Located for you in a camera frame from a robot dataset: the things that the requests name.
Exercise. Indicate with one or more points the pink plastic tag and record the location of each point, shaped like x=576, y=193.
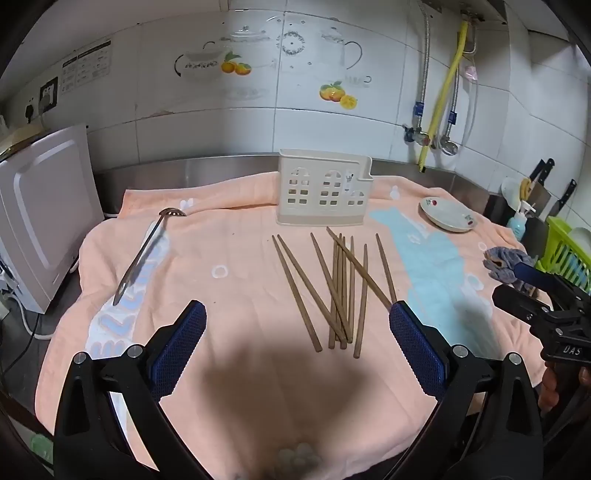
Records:
x=471, y=73

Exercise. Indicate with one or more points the white countertop appliance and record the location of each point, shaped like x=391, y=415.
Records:
x=41, y=207

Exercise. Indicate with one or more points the yellow kitchen tool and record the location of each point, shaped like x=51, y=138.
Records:
x=525, y=188

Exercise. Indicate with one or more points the white dish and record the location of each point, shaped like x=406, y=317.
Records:
x=510, y=191

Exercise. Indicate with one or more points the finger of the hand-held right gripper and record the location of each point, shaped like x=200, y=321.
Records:
x=512, y=300
x=531, y=273

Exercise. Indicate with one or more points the white wall notice sticker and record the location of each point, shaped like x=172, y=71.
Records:
x=87, y=64

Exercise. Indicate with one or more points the white wall socket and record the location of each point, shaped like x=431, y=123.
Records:
x=30, y=110

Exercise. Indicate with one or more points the metal slotted spoon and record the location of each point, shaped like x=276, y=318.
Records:
x=138, y=263

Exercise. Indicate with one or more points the grey dish cloth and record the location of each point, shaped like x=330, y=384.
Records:
x=503, y=265

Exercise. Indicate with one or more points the green plastic dish rack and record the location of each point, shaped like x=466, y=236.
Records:
x=561, y=240

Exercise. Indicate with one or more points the orange printed towel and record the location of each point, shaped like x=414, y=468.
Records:
x=240, y=300

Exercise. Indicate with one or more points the white cherry print plate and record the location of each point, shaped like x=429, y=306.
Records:
x=445, y=214

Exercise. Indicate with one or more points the black wall power outlet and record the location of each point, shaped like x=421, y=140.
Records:
x=48, y=94

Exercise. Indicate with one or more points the blue soap pump bottle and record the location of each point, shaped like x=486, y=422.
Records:
x=517, y=226

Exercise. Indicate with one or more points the yellow gas pipe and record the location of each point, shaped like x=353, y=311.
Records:
x=445, y=92

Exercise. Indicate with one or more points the pile of wooden chopsticks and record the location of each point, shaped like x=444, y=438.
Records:
x=342, y=318

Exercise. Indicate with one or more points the metal water valve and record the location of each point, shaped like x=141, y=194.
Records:
x=418, y=136
x=448, y=145

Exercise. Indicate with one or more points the cream plastic utensil holder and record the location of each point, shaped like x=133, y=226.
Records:
x=314, y=166

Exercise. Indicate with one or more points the person's right hand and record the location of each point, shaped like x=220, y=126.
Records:
x=549, y=392

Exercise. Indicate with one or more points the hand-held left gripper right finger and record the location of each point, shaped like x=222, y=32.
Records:
x=415, y=346

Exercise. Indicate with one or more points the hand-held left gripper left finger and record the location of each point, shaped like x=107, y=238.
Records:
x=180, y=346

